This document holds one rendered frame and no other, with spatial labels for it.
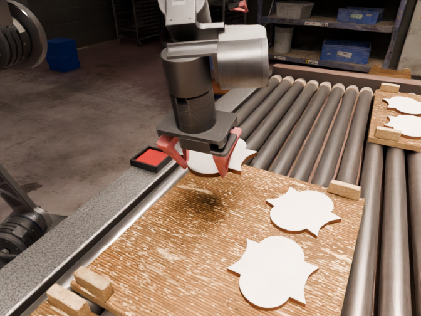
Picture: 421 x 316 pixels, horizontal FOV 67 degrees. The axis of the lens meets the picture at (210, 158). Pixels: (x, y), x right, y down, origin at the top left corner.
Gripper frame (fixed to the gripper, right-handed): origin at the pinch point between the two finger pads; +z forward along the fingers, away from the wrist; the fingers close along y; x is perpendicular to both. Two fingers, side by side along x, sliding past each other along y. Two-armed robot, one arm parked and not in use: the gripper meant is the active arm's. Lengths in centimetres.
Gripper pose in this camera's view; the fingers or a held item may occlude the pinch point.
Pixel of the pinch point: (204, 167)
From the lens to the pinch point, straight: 51.3
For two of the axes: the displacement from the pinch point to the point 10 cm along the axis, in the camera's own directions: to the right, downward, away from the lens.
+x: -3.9, 6.5, -6.5
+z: 1.1, 7.3, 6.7
